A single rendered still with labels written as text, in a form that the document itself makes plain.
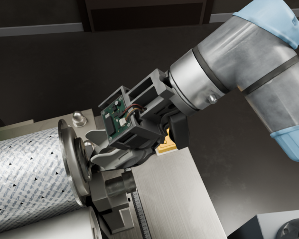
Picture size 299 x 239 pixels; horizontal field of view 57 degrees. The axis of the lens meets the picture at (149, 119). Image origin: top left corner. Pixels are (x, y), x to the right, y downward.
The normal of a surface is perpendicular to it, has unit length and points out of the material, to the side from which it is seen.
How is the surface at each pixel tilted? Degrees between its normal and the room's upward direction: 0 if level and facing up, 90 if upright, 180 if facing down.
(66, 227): 23
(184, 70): 40
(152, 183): 0
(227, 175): 0
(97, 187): 0
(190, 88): 56
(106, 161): 90
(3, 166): 9
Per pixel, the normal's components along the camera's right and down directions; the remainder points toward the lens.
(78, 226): -0.09, -0.75
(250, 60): -0.54, 0.24
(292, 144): -0.75, 0.47
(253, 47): -0.35, 0.11
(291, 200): 0.00, -0.54
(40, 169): 0.11, -0.18
